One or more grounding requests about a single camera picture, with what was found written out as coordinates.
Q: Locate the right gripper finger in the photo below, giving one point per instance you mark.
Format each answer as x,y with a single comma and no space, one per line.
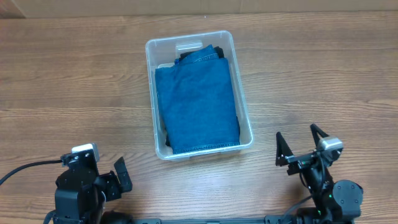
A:
283,152
317,133

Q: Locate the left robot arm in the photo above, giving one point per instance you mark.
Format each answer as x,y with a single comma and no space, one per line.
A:
82,192

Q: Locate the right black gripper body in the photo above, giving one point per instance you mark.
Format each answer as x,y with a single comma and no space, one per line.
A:
301,162

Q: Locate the black garment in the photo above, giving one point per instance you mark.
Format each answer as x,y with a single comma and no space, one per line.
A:
201,133

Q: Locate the black cloth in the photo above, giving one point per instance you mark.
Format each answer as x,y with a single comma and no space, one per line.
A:
207,53

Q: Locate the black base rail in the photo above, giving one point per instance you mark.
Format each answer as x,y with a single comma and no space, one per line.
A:
211,221

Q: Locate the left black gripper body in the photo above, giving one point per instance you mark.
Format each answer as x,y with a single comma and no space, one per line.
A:
109,183

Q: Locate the blue denim garment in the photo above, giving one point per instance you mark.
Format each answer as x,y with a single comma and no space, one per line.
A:
195,90

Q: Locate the clear plastic storage bin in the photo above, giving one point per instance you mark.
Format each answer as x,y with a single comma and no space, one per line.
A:
162,53

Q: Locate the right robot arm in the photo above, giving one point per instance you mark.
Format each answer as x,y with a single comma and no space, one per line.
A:
329,201

